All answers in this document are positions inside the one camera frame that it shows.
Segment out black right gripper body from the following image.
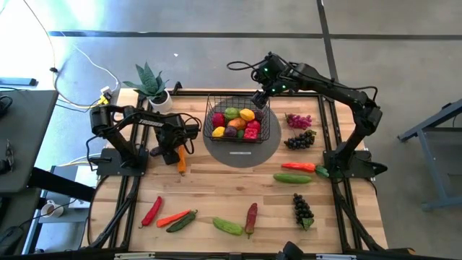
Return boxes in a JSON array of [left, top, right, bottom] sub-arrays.
[[252, 52, 299, 98]]

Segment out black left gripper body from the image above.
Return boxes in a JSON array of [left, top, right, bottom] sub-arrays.
[[154, 121, 189, 153]]

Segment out orange carrot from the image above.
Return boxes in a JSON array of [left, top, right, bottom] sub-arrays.
[[176, 144, 188, 176]]

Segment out orange bell pepper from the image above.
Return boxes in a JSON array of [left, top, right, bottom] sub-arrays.
[[227, 117, 248, 131]]

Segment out pink grape bunch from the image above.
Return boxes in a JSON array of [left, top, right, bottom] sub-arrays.
[[284, 113, 313, 130]]

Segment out short dark grape bunch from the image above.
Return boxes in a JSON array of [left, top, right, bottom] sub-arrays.
[[283, 129, 318, 150]]

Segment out bright red chili pepper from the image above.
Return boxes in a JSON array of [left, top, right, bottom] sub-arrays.
[[139, 196, 163, 229]]

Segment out orange chili pepper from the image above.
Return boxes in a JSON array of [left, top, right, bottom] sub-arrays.
[[156, 209, 192, 228]]

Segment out dark green chili pepper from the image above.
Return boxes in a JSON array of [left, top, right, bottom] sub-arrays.
[[165, 209, 199, 233]]

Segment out red carrot with green leaves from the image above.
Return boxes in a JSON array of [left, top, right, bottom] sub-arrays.
[[281, 162, 331, 179]]

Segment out smooth green cucumber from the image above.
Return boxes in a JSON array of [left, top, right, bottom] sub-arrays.
[[272, 173, 313, 185]]

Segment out wrinkled green bitter gourd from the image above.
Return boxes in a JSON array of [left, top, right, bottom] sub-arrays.
[[212, 217, 244, 237]]

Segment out red-brown chili pepper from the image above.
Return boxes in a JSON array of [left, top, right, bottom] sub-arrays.
[[244, 202, 259, 239]]

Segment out long dark grape bunch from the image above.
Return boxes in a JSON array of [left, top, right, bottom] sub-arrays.
[[292, 193, 315, 231]]

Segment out snake plant in white pot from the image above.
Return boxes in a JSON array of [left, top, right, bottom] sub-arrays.
[[122, 61, 173, 113]]

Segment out round grey woven placemat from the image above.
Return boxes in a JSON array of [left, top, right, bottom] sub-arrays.
[[201, 104, 282, 169]]

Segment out white power strip yellow plug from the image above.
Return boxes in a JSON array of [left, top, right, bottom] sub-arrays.
[[97, 85, 113, 106]]

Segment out white mug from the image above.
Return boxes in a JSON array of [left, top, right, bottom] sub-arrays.
[[40, 199, 65, 219]]

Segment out grey desk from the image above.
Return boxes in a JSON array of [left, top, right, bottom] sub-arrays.
[[0, 89, 59, 194]]

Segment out black rounded device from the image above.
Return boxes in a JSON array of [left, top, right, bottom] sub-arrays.
[[276, 240, 305, 260]]

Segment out grey flat bar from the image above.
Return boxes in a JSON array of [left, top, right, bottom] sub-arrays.
[[0, 77, 38, 87]]

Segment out black headphones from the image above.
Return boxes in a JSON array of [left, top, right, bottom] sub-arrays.
[[0, 94, 14, 117]]

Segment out blue-grey metal table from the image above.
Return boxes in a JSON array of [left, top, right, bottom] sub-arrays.
[[396, 99, 462, 212]]

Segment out black computer mouse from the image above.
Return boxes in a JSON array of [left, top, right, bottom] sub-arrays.
[[0, 227, 22, 256]]

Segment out black aluminium table frame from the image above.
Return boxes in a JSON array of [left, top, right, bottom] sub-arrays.
[[81, 78, 416, 260]]

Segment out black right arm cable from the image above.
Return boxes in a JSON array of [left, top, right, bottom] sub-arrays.
[[226, 59, 268, 73]]

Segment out black wire basket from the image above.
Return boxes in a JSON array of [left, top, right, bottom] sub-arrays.
[[202, 94, 271, 144]]

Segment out silver frame bracket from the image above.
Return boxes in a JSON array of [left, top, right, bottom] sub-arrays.
[[315, 253, 357, 260], [114, 252, 156, 260]]

